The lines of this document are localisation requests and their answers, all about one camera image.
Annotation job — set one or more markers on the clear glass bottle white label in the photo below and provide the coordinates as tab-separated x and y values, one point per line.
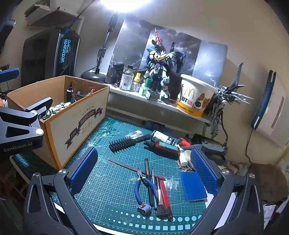
126	80

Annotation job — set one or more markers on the red black can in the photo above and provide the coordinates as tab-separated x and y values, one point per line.
185	142

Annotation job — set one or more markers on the wall poster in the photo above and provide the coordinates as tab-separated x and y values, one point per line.
135	40

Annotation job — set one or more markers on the green cutting mat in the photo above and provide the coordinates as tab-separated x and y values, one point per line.
112	171

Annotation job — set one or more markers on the brown cardboard box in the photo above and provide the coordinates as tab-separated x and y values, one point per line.
74	126

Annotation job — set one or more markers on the white blue spray can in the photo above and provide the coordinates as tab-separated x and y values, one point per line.
161	136

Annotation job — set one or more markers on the white glue bottle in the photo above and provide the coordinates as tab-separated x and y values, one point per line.
182	159

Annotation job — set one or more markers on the dark grey cylindrical tool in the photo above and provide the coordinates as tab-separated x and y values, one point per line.
148	174

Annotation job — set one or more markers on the small dark box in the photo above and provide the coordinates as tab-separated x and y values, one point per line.
152	96

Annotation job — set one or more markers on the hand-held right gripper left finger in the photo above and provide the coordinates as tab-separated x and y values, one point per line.
83	171

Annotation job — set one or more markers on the beige flat box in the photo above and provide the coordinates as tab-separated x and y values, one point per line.
278	113

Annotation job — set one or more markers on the black desk lamp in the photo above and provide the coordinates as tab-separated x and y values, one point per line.
94	76

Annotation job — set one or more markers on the white wall shelf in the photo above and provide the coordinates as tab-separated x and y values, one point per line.
49	18

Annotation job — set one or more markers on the blue white power strip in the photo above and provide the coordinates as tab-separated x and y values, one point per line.
264	99

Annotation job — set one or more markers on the white riser shelf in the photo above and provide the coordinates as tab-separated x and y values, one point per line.
126	97

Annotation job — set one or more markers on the pile of small paint jars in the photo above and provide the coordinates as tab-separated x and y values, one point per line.
57	108

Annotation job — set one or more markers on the brass ship wheel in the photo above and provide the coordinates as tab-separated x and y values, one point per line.
187	167

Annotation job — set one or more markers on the brown rough block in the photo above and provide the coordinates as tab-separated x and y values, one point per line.
268	180

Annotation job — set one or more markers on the black gooseneck stand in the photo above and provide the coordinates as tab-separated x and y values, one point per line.
226	135

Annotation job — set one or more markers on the small black object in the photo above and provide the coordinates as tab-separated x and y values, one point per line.
117	70

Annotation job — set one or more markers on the small grey plastic gadget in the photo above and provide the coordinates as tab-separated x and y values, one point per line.
143	208

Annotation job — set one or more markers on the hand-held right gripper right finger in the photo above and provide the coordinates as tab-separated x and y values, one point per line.
205	171

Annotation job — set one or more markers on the dark winged model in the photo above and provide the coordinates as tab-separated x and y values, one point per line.
217	106

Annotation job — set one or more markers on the grey blue pen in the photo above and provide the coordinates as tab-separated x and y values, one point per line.
155	192

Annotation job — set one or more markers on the red bottle teal label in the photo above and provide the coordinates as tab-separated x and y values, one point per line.
162	148

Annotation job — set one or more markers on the bristle brush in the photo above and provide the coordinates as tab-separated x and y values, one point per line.
187	154

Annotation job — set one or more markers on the yellow capped bottle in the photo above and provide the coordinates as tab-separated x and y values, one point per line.
136	83

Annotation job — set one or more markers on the black dropper bottle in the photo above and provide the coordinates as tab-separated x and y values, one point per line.
70	91

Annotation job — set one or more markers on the black computer tower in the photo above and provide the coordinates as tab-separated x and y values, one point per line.
65	54

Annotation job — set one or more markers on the paper bucket dog print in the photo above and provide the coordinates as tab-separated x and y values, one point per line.
196	99

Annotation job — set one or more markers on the white blue robot model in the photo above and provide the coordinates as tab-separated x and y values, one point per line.
158	74

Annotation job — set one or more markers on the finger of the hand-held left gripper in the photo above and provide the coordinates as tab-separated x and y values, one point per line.
38	105
10	74

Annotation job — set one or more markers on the blue rectangular block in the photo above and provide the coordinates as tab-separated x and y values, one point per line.
193	186

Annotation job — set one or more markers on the green capped bottle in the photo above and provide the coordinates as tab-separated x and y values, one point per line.
144	89

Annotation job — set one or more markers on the clear plastic pack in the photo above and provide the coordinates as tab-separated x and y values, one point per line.
136	133

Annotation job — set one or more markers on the black hair brush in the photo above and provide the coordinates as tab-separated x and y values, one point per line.
122	144

